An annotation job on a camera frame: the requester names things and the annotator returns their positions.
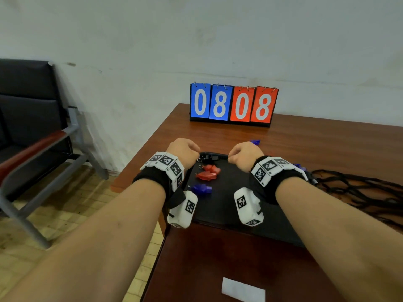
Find person's left hand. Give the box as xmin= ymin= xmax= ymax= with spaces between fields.
xmin=166 ymin=137 xmax=201 ymax=171

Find black plastic tray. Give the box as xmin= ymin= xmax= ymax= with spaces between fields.
xmin=181 ymin=151 xmax=306 ymax=249

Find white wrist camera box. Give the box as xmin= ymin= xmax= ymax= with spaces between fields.
xmin=167 ymin=190 xmax=199 ymax=229
xmin=233 ymin=187 xmax=264 ymax=227

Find pile of black lanyards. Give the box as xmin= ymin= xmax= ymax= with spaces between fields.
xmin=310 ymin=169 xmax=403 ymax=232

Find person's right forearm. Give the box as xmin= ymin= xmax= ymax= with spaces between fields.
xmin=275 ymin=176 xmax=403 ymax=302

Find person's right hand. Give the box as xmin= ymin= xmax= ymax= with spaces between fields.
xmin=227 ymin=141 xmax=265 ymax=173

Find blue and red flip scoreboard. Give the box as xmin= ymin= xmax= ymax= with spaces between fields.
xmin=189 ymin=81 xmax=280 ymax=128

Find blue plastic holders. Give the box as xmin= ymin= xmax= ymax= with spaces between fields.
xmin=188 ymin=183 xmax=213 ymax=195

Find black chair with grey frame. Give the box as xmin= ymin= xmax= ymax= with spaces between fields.
xmin=0 ymin=58 xmax=109 ymax=250

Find black wristband with marker tags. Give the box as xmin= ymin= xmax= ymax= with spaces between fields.
xmin=132 ymin=151 xmax=187 ymax=210
xmin=250 ymin=155 xmax=309 ymax=205

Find white paper label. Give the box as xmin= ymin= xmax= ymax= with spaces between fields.
xmin=221 ymin=276 xmax=267 ymax=302

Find person's left forearm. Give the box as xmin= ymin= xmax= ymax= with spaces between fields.
xmin=0 ymin=178 xmax=167 ymax=302

